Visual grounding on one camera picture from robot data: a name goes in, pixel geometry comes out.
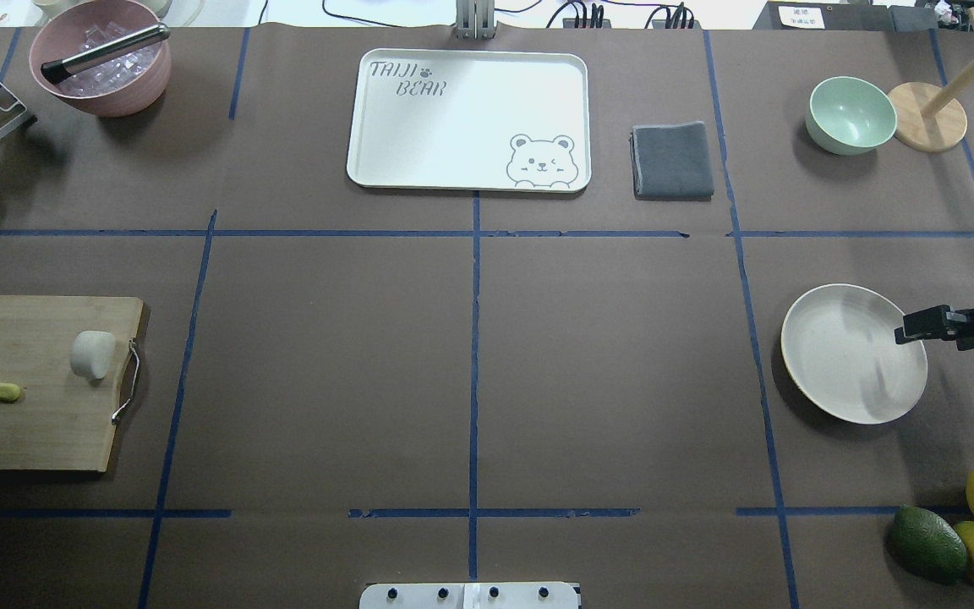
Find beige round plate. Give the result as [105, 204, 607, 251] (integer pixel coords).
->
[780, 283, 930, 425]

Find white bear tray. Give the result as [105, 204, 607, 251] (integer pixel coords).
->
[347, 47, 592, 193]

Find wooden mug stand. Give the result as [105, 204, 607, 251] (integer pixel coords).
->
[887, 8, 974, 154]

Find green avocado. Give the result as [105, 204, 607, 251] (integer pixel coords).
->
[886, 505, 969, 585]

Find mint green bowl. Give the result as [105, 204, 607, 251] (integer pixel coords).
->
[804, 76, 898, 156]

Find grey folded cloth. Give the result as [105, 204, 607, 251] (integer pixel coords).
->
[631, 121, 714, 200]

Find pink bowl with ice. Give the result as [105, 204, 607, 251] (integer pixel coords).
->
[30, 1, 172, 117]

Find bamboo cutting board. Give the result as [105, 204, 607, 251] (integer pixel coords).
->
[0, 294, 144, 473]

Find steel black-tipped tongs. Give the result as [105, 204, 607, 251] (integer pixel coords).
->
[39, 23, 171, 85]

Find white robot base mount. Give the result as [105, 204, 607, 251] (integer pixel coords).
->
[358, 581, 583, 608]

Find aluminium frame post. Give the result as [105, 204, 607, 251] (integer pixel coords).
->
[455, 0, 497, 40]

